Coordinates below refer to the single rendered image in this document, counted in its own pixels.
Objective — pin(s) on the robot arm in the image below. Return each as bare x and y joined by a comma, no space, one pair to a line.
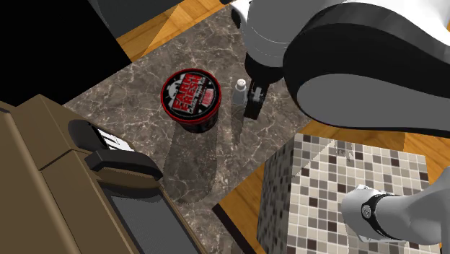
355,67

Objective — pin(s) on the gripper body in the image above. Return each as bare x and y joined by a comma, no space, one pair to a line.
262,72

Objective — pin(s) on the small grey shaker white cap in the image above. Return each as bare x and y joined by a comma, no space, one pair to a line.
239,94

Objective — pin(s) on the tile patterned robot stand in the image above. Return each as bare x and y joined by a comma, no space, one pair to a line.
316,197

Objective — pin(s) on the red and black round tin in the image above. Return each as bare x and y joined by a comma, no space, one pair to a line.
190,95

